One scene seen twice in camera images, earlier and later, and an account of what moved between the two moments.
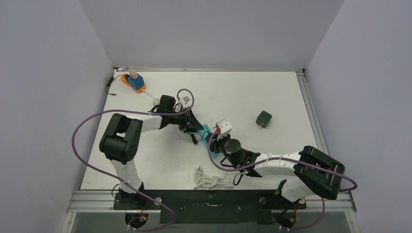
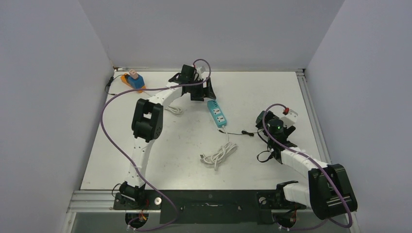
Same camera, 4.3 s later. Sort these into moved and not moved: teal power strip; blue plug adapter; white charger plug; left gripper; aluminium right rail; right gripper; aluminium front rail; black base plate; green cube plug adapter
Moved: left gripper; right gripper; teal power strip
Not moved: aluminium right rail; green cube plug adapter; blue plug adapter; white charger plug; aluminium front rail; black base plate
